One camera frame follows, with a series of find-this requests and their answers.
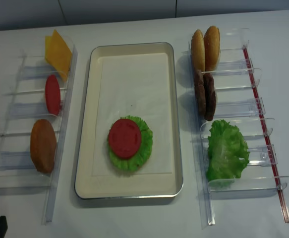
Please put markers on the brown meat patty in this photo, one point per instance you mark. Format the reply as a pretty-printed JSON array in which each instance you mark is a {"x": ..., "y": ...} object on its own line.
[
  {"x": 199, "y": 92},
  {"x": 210, "y": 96}
]

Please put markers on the red tomato slice on tray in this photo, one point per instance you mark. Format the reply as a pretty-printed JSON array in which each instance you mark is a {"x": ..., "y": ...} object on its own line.
[{"x": 125, "y": 138}]

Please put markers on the green lettuce leaf on tray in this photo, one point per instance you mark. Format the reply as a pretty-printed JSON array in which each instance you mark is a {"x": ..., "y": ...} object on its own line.
[{"x": 145, "y": 149}]

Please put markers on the large green lettuce leaf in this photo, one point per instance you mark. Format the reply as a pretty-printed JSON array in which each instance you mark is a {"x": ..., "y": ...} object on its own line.
[{"x": 227, "y": 151}]

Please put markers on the red tomato slice in rack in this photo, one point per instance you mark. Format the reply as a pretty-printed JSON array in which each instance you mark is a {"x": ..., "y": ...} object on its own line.
[{"x": 52, "y": 95}]

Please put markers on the front orange cheese slice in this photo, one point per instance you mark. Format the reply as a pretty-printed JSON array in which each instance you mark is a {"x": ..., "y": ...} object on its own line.
[{"x": 58, "y": 54}]

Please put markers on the cream metal tray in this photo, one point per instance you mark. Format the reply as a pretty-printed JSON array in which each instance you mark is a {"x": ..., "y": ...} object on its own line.
[{"x": 120, "y": 185}]

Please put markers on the white paper tray liner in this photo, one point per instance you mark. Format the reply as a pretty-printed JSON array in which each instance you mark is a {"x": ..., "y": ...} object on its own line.
[{"x": 135, "y": 85}]

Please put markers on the left golden bun half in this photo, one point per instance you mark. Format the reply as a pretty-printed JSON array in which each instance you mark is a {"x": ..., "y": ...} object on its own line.
[{"x": 198, "y": 51}]

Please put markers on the clear acrylic right rack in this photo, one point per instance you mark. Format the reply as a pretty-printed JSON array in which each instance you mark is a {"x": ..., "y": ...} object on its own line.
[{"x": 236, "y": 82}]

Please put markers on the clear acrylic rack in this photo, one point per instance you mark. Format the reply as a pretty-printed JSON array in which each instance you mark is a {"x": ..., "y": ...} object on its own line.
[
  {"x": 236, "y": 82},
  {"x": 26, "y": 105}
]

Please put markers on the orange-brown bun in left rack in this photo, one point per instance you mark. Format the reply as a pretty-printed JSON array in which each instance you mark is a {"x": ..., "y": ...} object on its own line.
[{"x": 43, "y": 145}]

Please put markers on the right sesame bun half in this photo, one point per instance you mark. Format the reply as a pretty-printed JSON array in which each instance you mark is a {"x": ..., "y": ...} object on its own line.
[{"x": 212, "y": 47}]

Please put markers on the clear acrylic left rack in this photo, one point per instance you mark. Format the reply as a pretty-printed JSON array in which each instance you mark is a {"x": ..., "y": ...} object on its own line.
[{"x": 26, "y": 105}]

